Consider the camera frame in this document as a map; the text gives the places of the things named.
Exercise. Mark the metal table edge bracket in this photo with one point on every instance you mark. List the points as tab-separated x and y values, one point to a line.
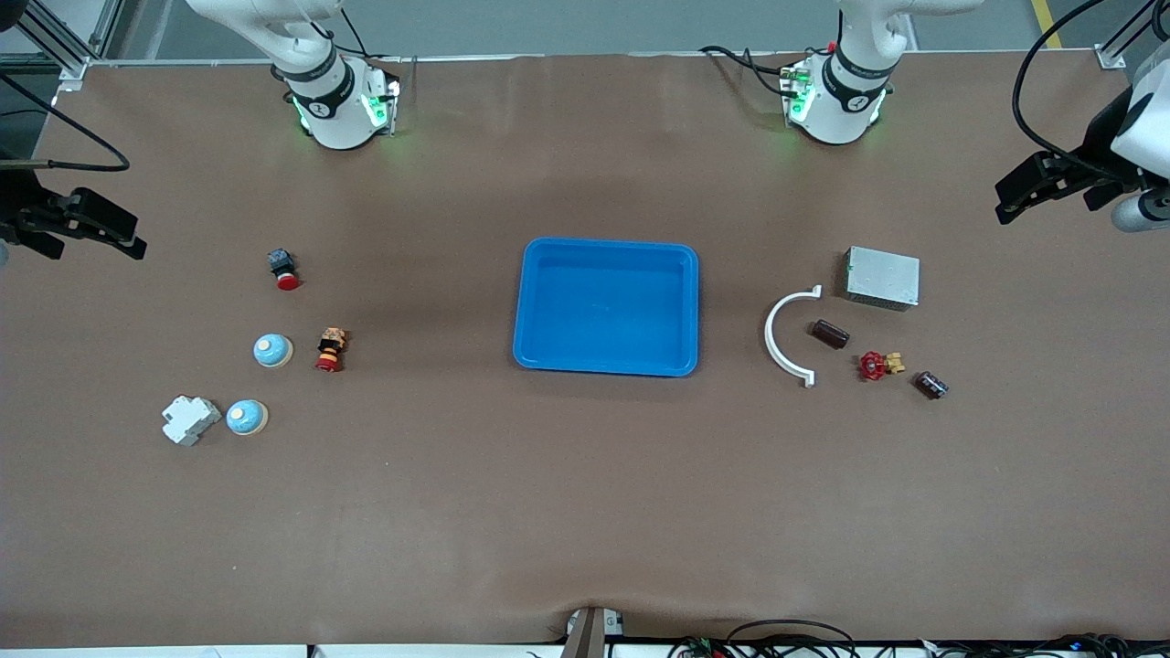
590	635

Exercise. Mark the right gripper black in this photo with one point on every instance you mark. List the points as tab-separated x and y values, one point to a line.
20	214

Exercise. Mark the white curved plastic bracket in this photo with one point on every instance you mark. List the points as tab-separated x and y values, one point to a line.
768	336

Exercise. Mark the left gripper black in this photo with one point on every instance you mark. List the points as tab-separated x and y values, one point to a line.
1100	139

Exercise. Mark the red pushbutton black body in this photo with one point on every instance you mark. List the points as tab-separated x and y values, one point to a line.
285	274

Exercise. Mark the red yellow emergency stop button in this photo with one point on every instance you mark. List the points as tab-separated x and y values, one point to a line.
330	352

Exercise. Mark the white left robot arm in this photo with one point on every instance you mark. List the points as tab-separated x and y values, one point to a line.
845	100

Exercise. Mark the light blue desk bell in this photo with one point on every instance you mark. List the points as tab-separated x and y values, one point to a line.
272	350
247	419

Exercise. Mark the grey metal power supply box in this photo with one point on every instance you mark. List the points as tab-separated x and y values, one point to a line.
882	279

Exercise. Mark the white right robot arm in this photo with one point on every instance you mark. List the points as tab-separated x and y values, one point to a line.
320	100

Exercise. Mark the aluminium frame corner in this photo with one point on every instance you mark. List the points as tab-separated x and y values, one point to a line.
1112	58
75	71

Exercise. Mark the dark brown cylindrical capacitor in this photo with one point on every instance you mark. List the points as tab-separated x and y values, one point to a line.
829	334

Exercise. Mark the black cylindrical capacitor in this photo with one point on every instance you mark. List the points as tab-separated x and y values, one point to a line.
932	385

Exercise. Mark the blue plastic tray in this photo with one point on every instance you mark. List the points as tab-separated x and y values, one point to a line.
603	311

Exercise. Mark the white circuit breaker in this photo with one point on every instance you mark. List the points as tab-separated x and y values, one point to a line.
190	420

